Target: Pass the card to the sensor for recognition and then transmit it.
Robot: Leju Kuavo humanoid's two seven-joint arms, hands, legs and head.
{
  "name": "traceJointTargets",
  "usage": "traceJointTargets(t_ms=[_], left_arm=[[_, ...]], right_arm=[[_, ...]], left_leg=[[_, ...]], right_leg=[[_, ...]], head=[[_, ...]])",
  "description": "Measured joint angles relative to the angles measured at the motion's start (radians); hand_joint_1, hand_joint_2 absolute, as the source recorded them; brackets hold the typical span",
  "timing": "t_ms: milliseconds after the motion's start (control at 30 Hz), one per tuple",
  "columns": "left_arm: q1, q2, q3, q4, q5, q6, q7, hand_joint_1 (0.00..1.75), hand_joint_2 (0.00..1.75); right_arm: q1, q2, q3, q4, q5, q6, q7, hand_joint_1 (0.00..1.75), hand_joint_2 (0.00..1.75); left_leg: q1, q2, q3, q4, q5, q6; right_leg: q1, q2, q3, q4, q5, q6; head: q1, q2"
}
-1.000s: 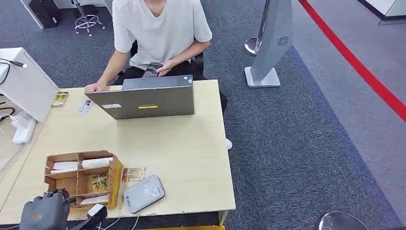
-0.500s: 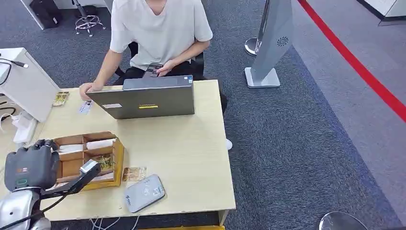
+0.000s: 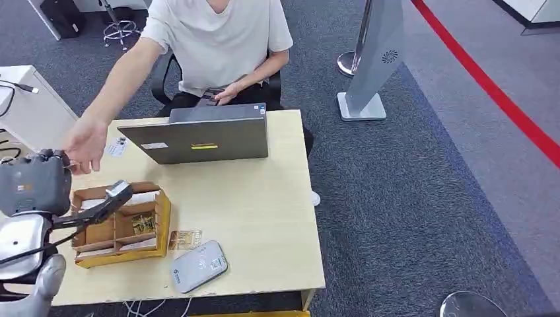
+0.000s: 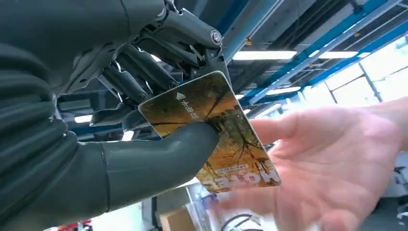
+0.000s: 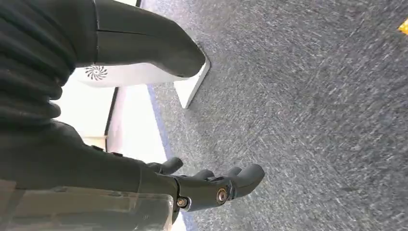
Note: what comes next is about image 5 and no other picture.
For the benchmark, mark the yellow object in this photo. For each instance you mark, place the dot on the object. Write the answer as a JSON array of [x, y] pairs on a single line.
[[404, 27]]

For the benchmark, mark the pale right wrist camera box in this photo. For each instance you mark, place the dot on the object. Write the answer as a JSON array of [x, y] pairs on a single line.
[[79, 210]]

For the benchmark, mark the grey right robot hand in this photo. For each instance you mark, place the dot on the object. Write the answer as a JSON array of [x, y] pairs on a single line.
[[95, 165]]

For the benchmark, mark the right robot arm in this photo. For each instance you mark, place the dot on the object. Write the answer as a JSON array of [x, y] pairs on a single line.
[[32, 57]]

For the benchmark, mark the grey kiosk stand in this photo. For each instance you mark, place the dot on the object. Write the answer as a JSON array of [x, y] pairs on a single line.
[[134, 76]]

